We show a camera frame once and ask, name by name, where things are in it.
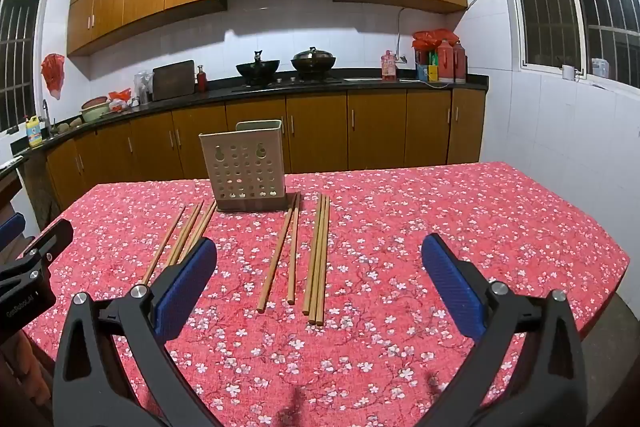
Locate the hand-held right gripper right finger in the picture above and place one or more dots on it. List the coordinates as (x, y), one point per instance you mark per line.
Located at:
(450, 287)

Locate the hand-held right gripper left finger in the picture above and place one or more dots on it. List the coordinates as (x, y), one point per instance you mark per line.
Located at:
(185, 287)

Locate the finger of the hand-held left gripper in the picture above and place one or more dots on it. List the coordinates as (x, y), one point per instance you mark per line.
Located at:
(11, 229)
(50, 242)

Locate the beige perforated utensil holder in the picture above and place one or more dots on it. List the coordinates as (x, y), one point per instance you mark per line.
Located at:
(240, 167)

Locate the red floral tablecloth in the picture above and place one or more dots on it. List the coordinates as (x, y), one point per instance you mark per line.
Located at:
(375, 232)

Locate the yellow detergent bottle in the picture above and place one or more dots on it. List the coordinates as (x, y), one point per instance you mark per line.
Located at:
(35, 134)

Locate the metal sink faucet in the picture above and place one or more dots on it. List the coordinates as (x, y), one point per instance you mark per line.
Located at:
(46, 112)

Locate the crumpled red plastic bag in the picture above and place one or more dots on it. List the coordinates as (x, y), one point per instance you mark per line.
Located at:
(119, 99)

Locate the hanging red plastic bag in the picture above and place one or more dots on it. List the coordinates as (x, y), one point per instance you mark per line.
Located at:
(52, 74)

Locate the wooden base cabinets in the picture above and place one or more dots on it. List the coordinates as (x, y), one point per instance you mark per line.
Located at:
(375, 132)

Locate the barred window by sink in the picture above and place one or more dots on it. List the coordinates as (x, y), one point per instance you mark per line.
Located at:
(15, 57)

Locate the clear plastic bag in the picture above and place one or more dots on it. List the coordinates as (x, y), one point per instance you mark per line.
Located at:
(142, 87)

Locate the dark wooden cutting board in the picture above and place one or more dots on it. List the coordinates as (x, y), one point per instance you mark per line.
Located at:
(172, 82)

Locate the black kitchen countertop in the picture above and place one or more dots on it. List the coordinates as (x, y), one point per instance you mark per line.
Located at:
(220, 88)

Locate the small red bottle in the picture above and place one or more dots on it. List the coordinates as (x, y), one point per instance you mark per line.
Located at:
(201, 82)

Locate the blue utensil container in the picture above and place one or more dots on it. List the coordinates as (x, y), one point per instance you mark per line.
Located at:
(427, 74)

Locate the red oil bottles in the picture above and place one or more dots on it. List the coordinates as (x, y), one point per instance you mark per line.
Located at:
(444, 64)

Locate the red thermos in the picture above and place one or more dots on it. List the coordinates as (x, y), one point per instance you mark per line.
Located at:
(460, 64)

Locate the pink bottle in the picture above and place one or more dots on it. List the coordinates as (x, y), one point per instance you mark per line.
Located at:
(388, 67)

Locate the black wok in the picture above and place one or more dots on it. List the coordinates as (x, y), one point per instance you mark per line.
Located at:
(257, 69)

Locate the black gas stove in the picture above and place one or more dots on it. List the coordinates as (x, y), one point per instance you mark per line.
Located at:
(300, 82)

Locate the white cup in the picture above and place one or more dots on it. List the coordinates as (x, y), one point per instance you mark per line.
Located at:
(568, 72)

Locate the red bag on thermoses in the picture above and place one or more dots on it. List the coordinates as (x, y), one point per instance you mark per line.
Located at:
(430, 39)

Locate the black pot with lid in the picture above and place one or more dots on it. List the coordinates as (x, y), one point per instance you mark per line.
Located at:
(312, 62)

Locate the pale plastic bottle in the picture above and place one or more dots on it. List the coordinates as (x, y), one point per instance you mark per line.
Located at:
(600, 69)

